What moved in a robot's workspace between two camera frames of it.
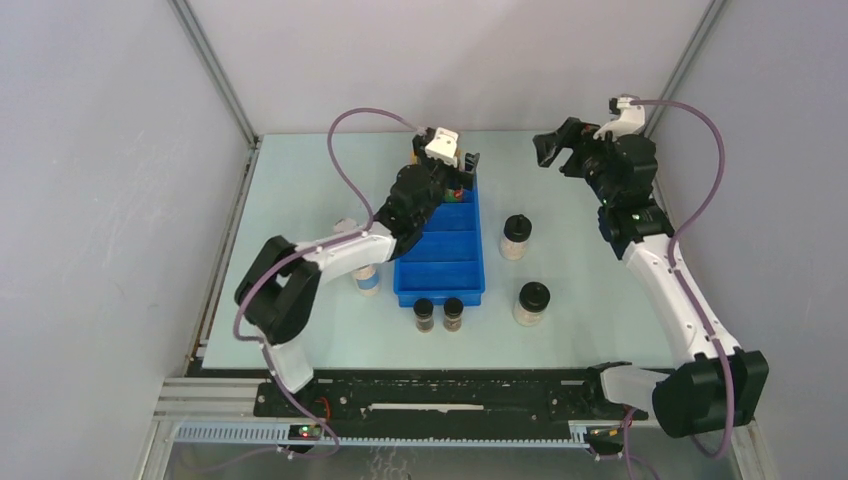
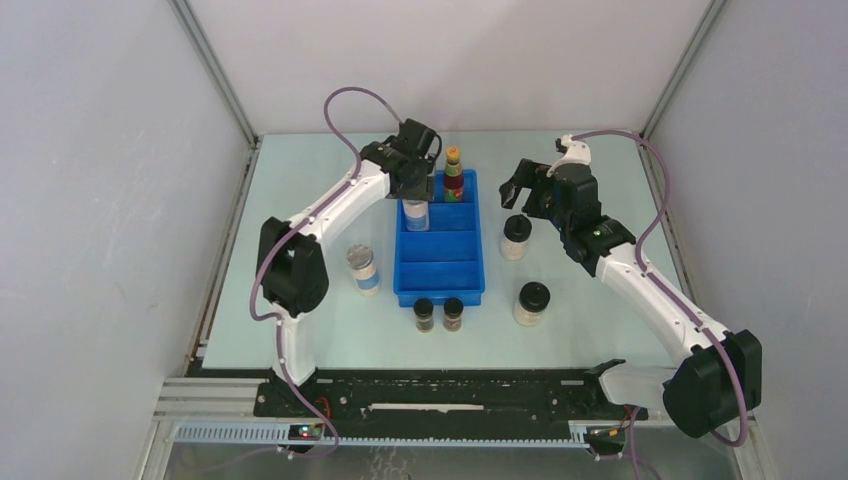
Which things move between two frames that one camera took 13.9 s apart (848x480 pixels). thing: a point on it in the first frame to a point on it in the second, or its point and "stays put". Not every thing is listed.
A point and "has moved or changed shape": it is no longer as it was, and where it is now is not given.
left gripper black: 460,180 to 426,189
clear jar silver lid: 368,279 stays put
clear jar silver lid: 344,225 has moved or changed shape
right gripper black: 547,145 to 522,178
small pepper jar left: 423,310 stays put
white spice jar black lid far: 516,234 stays put
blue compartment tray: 445,268 stays put
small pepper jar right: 453,310 stays put
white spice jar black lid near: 534,298 stays put
